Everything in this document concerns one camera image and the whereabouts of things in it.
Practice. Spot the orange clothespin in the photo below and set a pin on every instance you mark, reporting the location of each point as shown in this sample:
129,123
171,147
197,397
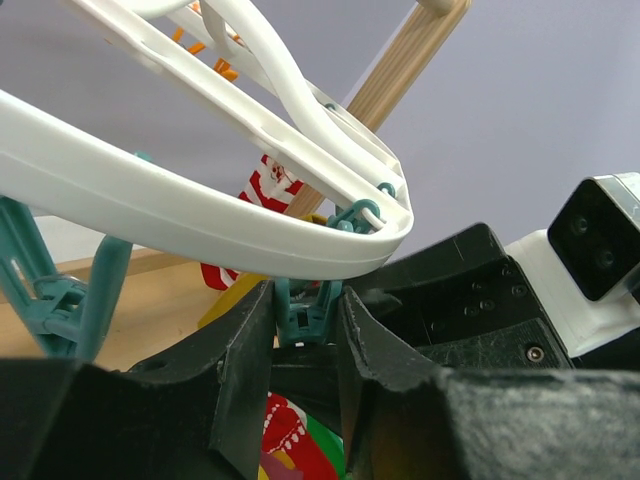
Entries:
225,70
187,41

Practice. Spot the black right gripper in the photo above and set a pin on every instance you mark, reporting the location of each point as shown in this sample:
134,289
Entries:
605,360

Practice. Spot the red sock with white pattern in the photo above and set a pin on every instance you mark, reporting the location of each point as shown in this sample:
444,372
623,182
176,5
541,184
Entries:
284,428

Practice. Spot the wooden hanger stand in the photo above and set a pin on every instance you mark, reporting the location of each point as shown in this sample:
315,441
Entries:
276,188

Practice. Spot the green plastic bin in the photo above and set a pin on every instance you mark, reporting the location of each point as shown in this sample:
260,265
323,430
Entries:
330,444

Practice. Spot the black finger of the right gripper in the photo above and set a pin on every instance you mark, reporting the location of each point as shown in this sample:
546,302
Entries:
461,287

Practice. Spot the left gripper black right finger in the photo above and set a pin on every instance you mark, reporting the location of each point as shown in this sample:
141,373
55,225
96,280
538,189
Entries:
406,417

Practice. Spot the white round clip hanger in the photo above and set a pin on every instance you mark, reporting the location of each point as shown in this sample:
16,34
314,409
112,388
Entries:
109,124

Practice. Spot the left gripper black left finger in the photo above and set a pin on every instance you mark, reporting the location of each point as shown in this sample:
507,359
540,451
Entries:
193,411

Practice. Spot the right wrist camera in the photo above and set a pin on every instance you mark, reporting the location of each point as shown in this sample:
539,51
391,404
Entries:
584,268

